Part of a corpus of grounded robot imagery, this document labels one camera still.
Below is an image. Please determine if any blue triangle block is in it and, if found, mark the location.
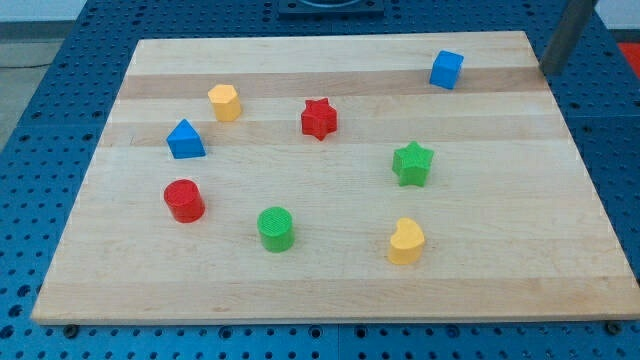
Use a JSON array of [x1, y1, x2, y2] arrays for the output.
[[166, 119, 206, 159]]

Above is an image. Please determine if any grey metal pusher rod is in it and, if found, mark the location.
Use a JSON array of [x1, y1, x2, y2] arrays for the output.
[[539, 0, 598, 76]]

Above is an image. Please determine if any yellow hexagon block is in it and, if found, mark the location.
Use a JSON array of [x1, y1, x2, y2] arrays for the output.
[[208, 84, 242, 122]]

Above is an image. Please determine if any red star block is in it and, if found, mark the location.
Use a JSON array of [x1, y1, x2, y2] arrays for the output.
[[301, 98, 338, 141]]

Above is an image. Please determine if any green cylinder block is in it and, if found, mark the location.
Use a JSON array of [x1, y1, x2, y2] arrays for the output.
[[257, 207, 295, 253]]

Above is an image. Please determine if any wooden board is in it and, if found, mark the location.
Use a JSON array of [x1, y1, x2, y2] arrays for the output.
[[32, 31, 639, 325]]

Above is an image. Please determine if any green star block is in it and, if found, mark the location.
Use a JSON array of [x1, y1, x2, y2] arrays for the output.
[[392, 141, 435, 187]]

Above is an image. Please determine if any yellow heart block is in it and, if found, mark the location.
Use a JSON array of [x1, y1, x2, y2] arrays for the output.
[[387, 217, 426, 265]]

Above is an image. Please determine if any red cylinder block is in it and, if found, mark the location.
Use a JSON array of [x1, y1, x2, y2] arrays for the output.
[[163, 179, 206, 223]]

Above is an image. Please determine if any blue cube block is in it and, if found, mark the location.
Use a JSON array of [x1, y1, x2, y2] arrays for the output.
[[429, 50, 464, 90]]

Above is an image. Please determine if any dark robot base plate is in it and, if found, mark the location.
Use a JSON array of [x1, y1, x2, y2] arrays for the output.
[[277, 0, 385, 18]]

